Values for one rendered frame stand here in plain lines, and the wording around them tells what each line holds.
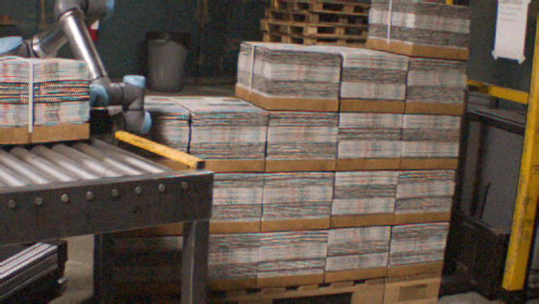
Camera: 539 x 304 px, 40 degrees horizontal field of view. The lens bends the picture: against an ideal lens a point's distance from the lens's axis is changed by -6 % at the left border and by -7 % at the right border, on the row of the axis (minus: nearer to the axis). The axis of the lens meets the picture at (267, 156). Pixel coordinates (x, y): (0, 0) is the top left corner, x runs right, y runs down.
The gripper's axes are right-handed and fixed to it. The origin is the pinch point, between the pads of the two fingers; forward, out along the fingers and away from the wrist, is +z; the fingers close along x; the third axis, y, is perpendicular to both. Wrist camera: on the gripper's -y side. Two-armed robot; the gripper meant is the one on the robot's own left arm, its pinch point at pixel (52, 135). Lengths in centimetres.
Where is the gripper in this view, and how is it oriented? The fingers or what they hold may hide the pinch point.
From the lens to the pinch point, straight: 244.0
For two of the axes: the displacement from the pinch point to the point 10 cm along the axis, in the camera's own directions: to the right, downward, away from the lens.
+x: 6.4, 1.0, -7.6
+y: 0.1, -9.9, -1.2
